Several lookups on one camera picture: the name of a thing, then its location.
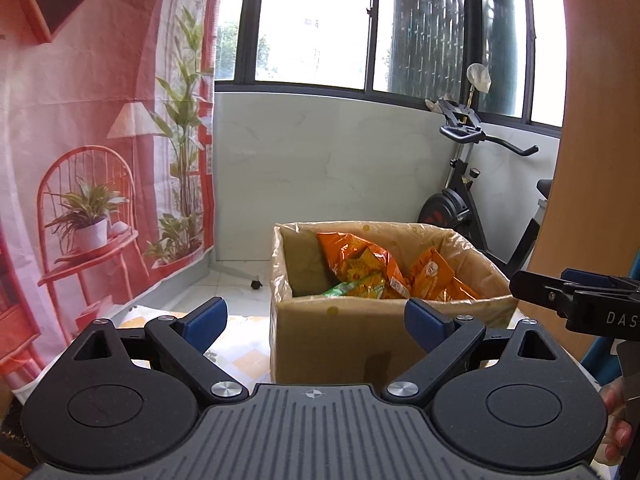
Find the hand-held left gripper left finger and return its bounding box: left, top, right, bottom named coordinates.
left=52, top=296, right=250, bottom=402

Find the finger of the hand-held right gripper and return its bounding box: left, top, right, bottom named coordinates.
left=559, top=268, right=640, bottom=293
left=509, top=270, right=577, bottom=313

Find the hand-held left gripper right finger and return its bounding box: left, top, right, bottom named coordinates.
left=385, top=297, right=583, bottom=403

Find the orange snack packet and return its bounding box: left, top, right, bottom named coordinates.
left=407, top=247, right=482, bottom=303
left=317, top=232, right=403, bottom=296

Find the yellow snack packet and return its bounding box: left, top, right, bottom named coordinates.
left=342, top=255, right=388, bottom=299

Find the green snack packet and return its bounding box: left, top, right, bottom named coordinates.
left=321, top=281, right=362, bottom=298

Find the cardboard box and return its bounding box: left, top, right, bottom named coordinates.
left=270, top=220, right=519, bottom=387

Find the person's right hand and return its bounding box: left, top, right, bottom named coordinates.
left=597, top=379, right=637, bottom=467

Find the blue board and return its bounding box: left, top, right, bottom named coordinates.
left=580, top=332, right=624, bottom=387

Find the black exercise bike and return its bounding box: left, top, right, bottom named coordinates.
left=417, top=97, right=556, bottom=281

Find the wooden board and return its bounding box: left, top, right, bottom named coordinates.
left=525, top=0, right=640, bottom=286

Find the printed room backdrop cloth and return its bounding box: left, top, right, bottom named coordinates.
left=0, top=0, right=227, bottom=391

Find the white plastic bag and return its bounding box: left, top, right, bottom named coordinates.
left=466, top=62, right=492, bottom=94

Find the black framed window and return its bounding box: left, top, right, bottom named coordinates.
left=215, top=0, right=566, bottom=137

